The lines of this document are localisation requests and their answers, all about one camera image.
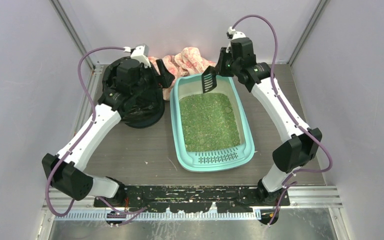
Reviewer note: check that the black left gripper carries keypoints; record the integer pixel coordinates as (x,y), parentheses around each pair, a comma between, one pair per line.
(158,71)

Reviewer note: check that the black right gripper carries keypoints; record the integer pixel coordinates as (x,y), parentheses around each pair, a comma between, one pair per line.
(222,67)

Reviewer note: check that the black litter scoop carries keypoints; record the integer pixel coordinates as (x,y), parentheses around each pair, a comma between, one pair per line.
(209,79)

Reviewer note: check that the bin with black bag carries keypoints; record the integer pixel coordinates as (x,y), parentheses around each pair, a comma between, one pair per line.
(138,108)

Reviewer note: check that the teal litter box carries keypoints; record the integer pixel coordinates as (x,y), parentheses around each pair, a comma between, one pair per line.
(220,159)

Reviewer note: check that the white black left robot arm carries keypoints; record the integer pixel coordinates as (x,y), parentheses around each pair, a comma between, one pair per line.
(65,170)

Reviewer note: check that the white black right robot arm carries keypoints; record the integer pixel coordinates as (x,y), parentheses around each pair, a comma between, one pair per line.
(299,141)

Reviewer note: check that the green litter pellets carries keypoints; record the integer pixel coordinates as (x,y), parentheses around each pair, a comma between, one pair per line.
(208,122)

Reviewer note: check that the pink patterned cloth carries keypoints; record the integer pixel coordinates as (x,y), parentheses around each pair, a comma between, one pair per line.
(187,62)

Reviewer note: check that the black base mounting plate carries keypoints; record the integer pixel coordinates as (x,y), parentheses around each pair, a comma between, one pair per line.
(195,198)

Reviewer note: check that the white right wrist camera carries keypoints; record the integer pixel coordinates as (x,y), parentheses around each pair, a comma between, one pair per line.
(233,34)

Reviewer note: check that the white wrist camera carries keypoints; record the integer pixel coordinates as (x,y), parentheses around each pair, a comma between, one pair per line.
(233,34)
(140,53)

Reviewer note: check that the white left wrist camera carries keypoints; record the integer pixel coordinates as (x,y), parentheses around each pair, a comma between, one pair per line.
(140,53)

